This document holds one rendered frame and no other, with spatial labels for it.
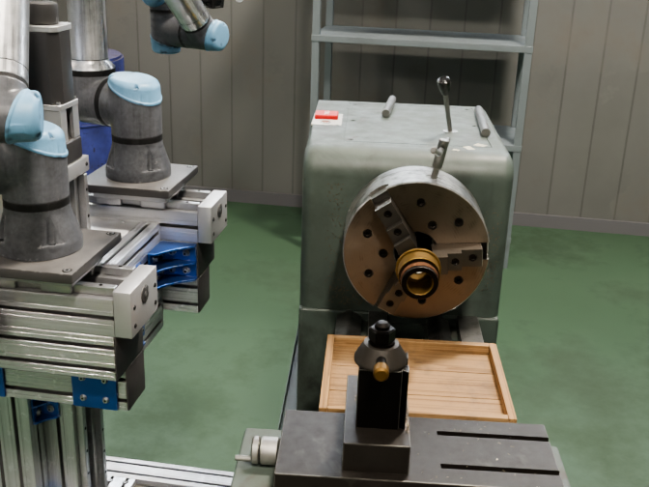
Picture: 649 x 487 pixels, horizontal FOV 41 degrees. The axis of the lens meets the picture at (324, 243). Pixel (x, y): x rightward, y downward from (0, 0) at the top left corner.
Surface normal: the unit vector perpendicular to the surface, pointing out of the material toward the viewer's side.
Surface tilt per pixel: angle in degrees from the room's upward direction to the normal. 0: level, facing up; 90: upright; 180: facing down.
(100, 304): 90
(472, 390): 0
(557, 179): 90
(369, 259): 90
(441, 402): 0
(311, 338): 90
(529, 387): 0
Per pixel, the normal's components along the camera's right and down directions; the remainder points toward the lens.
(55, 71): 0.58, 0.30
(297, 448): 0.04, -0.94
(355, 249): -0.06, 0.35
